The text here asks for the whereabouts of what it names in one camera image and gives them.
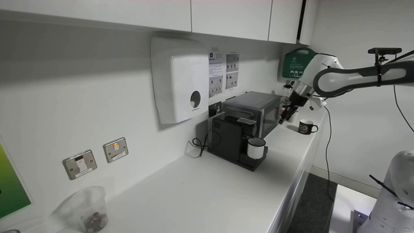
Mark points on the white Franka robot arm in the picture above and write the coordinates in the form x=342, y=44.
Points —
x=344, y=78

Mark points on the white enamel cup blue rim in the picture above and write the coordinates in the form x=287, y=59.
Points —
x=255, y=149

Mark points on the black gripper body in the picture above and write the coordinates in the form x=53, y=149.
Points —
x=298, y=99

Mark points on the white wall cabinet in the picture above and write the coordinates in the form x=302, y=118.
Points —
x=150, y=15

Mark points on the white wall dispenser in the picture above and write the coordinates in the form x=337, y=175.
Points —
x=181, y=85

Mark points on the white base cabinet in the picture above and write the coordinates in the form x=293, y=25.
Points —
x=298, y=186

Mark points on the black coffee maker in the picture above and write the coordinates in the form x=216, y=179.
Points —
x=228, y=138

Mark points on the black wall socket plate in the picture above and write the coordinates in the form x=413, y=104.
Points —
x=215, y=109

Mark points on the clear drinking glass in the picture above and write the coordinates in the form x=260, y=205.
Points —
x=84, y=211

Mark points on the instruction poster with text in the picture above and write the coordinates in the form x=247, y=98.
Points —
x=215, y=73

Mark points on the green first aid box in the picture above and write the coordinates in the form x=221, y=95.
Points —
x=298, y=65

